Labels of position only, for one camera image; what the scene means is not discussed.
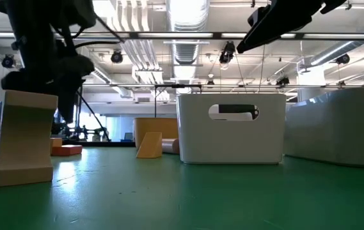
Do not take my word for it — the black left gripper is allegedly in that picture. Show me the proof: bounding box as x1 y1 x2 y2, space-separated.
1 54 95 124

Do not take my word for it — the white bin with handle hole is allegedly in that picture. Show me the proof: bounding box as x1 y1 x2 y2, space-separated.
176 93 287 165

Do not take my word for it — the black background station frame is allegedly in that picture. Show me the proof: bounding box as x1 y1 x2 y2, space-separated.
77 86 83 138

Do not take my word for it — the pale wooden cylinder block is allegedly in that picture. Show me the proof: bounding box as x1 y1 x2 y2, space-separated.
161 138 180 155

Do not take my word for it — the white round building column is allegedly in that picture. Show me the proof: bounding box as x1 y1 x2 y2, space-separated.
297 65 326 102

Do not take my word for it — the large white plastic bin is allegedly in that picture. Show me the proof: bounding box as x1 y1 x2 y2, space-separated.
283 86 364 167

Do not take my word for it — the red-orange block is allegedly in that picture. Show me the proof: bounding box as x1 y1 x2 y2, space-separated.
51 144 83 157

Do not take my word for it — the grey ceiling pipe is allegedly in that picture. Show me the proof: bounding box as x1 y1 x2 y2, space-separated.
309 19 364 66

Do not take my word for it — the yellow wooden box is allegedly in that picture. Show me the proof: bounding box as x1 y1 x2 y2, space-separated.
133 117 179 150

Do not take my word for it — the long black hanging cable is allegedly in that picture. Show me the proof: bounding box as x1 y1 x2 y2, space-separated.
75 89 111 142

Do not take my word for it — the slim grey overhead rail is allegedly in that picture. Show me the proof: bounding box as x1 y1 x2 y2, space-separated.
82 83 364 89

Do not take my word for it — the tall tan notched wooden block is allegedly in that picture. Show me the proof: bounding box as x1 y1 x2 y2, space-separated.
0 89 58 187

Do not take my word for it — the yellow wedge block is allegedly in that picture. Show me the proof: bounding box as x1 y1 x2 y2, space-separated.
136 132 163 159

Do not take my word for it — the silver spiral ceiling duct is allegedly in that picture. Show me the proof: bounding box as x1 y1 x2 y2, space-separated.
165 0 210 66

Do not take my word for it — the white ceiling pipe bundle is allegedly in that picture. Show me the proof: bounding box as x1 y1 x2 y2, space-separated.
111 0 165 86

